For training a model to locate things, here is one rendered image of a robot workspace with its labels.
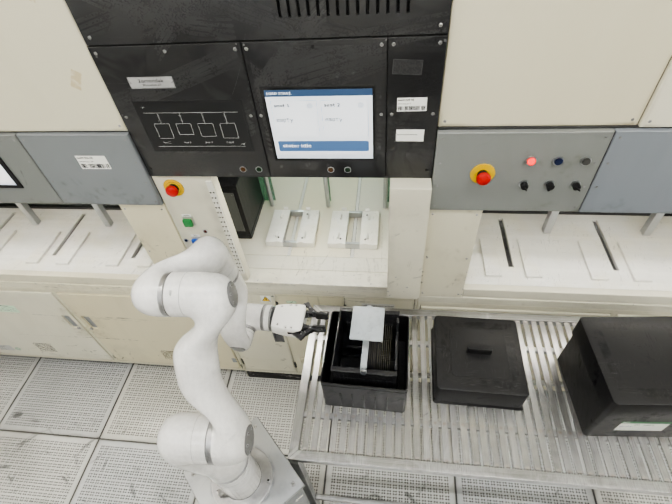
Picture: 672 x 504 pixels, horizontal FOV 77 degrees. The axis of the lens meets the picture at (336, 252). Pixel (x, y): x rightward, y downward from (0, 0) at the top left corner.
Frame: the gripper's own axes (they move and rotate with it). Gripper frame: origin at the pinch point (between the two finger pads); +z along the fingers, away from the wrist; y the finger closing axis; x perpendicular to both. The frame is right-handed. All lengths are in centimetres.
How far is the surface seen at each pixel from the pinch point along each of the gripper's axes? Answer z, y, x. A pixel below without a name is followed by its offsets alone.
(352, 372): 11.1, 12.1, -7.9
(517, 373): 64, 1, -20
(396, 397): 24.9, 14.0, -18.4
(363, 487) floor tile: 13, 21, -106
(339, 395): 6.4, 14.1, -21.2
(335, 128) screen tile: 4, -30, 50
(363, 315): 13.3, -2.3, 2.1
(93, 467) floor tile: -121, 28, -106
